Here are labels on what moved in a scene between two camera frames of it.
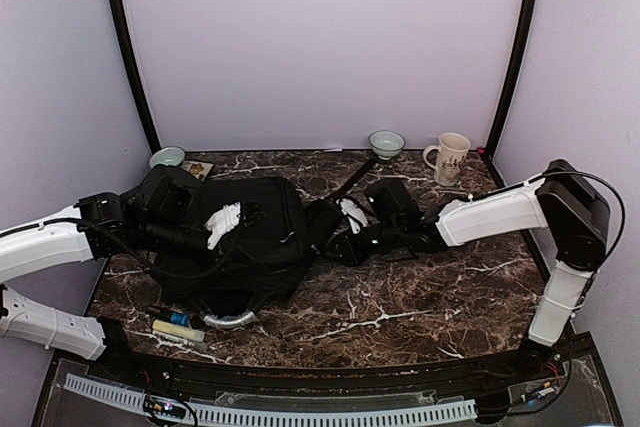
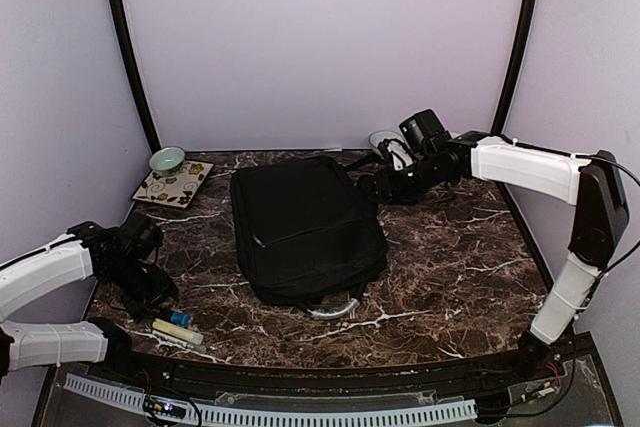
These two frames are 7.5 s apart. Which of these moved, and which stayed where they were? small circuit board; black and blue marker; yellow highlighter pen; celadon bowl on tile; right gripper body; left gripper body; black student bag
Moved: black student bag; left gripper body; right gripper body
Stayed: celadon bowl on tile; small circuit board; yellow highlighter pen; black and blue marker
